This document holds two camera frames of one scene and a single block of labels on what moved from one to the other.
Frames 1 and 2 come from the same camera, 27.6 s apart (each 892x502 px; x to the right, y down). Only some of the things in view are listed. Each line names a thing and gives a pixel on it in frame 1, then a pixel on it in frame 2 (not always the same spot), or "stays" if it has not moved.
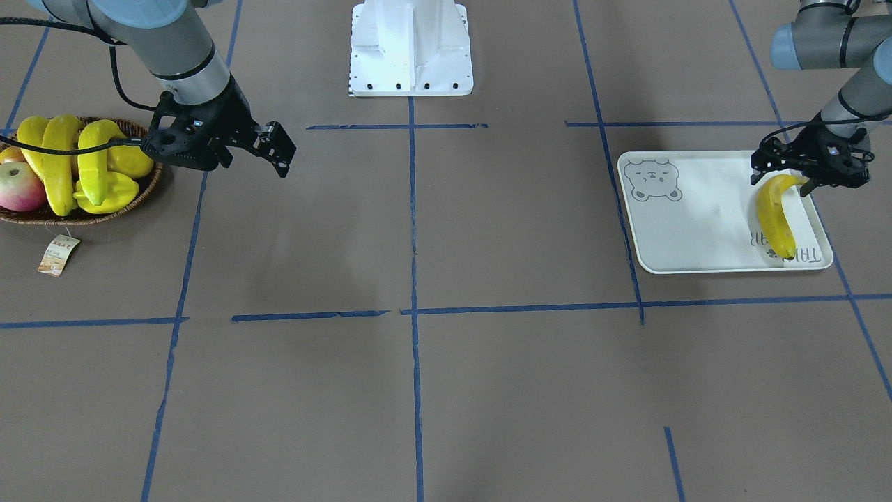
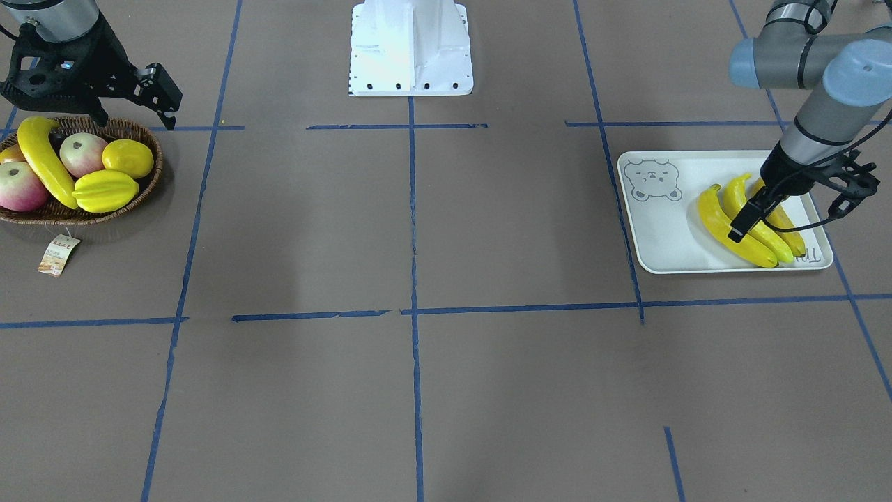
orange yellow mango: x=12 y=154 stays
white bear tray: x=696 y=211 stays
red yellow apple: x=21 y=189 stays
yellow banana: x=92 y=167 to x=763 y=238
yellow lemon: x=129 y=160 stays
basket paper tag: x=53 y=259 stays
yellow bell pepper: x=122 y=190 stays
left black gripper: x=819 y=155 to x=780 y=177
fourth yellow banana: x=31 y=130 stays
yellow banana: x=59 y=132 to x=715 y=216
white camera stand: x=410 y=47 stays
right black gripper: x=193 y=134 to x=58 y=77
